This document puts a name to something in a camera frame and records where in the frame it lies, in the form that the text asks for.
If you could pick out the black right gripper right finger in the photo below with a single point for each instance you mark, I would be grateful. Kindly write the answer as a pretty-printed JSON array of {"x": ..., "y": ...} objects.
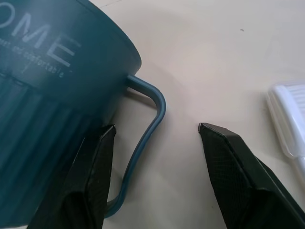
[{"x": 238, "y": 181}]

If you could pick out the dark teal plastic mug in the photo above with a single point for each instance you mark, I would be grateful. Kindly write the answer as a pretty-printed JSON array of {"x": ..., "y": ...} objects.
[{"x": 52, "y": 83}]

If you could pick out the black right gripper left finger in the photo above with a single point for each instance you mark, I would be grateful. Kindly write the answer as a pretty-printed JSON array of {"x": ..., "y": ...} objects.
[{"x": 88, "y": 181}]

